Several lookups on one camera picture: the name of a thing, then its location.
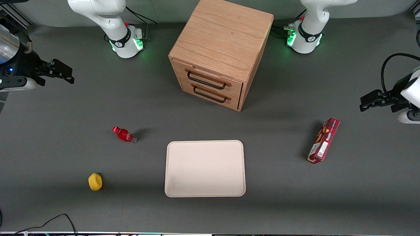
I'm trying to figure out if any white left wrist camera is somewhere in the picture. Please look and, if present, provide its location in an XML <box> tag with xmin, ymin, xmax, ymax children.
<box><xmin>398</xmin><ymin>109</ymin><xmax>420</xmax><ymax>124</ymax></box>

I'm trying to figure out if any beige rectangular tray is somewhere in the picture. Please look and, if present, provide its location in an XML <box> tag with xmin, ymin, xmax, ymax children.
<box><xmin>164</xmin><ymin>140</ymin><xmax>246</xmax><ymax>198</ymax></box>

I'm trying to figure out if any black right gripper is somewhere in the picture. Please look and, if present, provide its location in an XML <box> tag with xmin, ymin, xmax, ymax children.
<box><xmin>7</xmin><ymin>42</ymin><xmax>75</xmax><ymax>87</ymax></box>

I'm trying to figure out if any yellow lemon toy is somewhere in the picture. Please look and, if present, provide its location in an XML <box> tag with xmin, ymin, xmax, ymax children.
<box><xmin>88</xmin><ymin>173</ymin><xmax>103</xmax><ymax>191</ymax></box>

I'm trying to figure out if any red tartan shortbread box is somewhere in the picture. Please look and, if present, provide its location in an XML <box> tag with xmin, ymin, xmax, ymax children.
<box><xmin>307</xmin><ymin>118</ymin><xmax>340</xmax><ymax>164</ymax></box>

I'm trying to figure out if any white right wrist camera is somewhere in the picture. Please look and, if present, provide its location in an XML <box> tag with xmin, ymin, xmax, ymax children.
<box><xmin>0</xmin><ymin>77</ymin><xmax>37</xmax><ymax>92</ymax></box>

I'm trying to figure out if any wooden drawer with black handle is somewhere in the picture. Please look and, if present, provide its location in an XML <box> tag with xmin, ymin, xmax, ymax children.
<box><xmin>172</xmin><ymin>60</ymin><xmax>244</xmax><ymax>99</ymax></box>
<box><xmin>180</xmin><ymin>79</ymin><xmax>242</xmax><ymax>110</ymax></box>

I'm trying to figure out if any black arm base cable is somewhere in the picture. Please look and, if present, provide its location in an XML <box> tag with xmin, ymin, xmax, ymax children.
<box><xmin>273</xmin><ymin>9</ymin><xmax>307</xmax><ymax>35</ymax></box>
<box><xmin>126</xmin><ymin>6</ymin><xmax>158</xmax><ymax>41</ymax></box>

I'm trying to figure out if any black looped gripper cable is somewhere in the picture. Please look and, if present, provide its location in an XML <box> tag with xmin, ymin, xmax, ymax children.
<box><xmin>380</xmin><ymin>53</ymin><xmax>420</xmax><ymax>95</ymax></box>

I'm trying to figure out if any wooden drawer cabinet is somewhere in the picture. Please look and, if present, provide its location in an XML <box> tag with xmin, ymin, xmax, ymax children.
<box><xmin>168</xmin><ymin>0</ymin><xmax>274</xmax><ymax>112</ymax></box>

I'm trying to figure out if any red plastic bottle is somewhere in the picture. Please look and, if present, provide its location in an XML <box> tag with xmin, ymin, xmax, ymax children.
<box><xmin>112</xmin><ymin>126</ymin><xmax>137</xmax><ymax>144</ymax></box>

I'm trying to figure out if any aluminium frame profile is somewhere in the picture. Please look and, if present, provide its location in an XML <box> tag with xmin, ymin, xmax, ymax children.
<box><xmin>0</xmin><ymin>0</ymin><xmax>34</xmax><ymax>27</ymax></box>
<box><xmin>408</xmin><ymin>6</ymin><xmax>420</xmax><ymax>24</ymax></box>

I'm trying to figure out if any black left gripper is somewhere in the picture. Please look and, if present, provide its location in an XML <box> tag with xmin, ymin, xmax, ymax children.
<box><xmin>360</xmin><ymin>75</ymin><xmax>411</xmax><ymax>114</ymax></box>

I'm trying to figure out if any thin black table cable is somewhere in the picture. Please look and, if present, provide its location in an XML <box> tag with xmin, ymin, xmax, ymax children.
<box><xmin>15</xmin><ymin>213</ymin><xmax>78</xmax><ymax>236</ymax></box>

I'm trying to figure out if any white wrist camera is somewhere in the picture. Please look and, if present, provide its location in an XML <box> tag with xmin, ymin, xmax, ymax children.
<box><xmin>0</xmin><ymin>77</ymin><xmax>37</xmax><ymax>92</ymax></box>
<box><xmin>398</xmin><ymin>109</ymin><xmax>420</xmax><ymax>124</ymax></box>

